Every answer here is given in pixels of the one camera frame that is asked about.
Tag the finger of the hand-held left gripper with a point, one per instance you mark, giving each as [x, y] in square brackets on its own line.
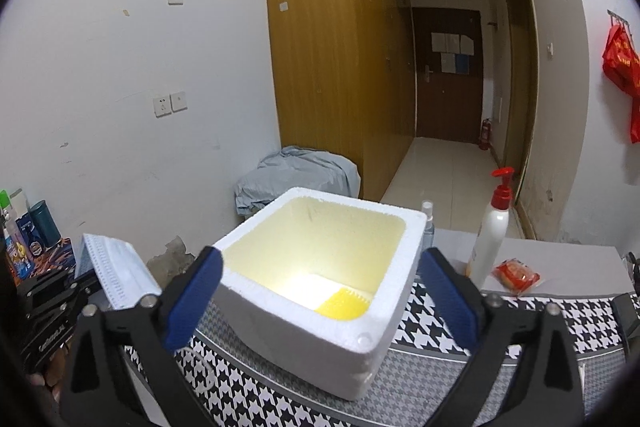
[55, 289]

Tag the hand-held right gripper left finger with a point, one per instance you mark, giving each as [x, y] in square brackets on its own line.
[197, 297]

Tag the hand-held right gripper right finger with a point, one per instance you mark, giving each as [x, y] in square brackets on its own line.
[450, 302]

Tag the small blue-capped bottle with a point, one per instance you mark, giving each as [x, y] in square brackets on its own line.
[115, 267]

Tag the yellow sponge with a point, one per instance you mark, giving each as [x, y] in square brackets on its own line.
[342, 307]

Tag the white foam box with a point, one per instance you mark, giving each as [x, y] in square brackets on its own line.
[300, 347]

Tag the person's left hand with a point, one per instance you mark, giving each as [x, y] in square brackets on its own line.
[40, 382]

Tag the colourful flat packet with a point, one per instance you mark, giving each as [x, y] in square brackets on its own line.
[55, 257]

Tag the yellow snack package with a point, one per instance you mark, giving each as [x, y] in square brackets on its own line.
[17, 259]

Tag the dark blue box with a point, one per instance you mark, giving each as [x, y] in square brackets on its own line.
[29, 234]

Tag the teal cup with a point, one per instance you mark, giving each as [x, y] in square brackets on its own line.
[45, 227]

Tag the red snack packet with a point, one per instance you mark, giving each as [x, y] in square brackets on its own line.
[515, 277]

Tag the white pump lotion bottle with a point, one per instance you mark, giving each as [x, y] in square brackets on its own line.
[492, 237]

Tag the small clear spray bottle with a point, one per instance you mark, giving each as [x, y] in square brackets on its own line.
[427, 219]

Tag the green cap bottle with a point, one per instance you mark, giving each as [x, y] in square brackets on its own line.
[6, 212]

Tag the houndstooth table mat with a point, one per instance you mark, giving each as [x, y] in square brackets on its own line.
[280, 407]

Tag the grey blue cloth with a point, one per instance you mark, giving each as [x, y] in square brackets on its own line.
[300, 177]

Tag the red fire extinguisher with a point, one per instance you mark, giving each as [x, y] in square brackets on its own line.
[485, 134]

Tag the dark brown entry door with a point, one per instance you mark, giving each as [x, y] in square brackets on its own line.
[445, 107]

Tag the brown side door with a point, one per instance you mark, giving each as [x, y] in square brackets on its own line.
[520, 107]

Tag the blue paper sheet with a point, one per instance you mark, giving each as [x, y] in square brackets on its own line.
[462, 63]

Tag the white paper sheet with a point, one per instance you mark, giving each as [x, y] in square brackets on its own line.
[448, 63]
[466, 45]
[445, 43]

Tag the wooden wardrobe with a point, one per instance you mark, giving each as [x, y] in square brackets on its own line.
[320, 72]

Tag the red plastic bags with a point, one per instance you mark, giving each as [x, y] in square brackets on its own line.
[620, 57]

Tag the white wall socket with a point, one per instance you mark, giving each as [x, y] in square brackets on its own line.
[161, 106]

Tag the metal wall hook rack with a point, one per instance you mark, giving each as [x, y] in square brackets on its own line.
[620, 17]

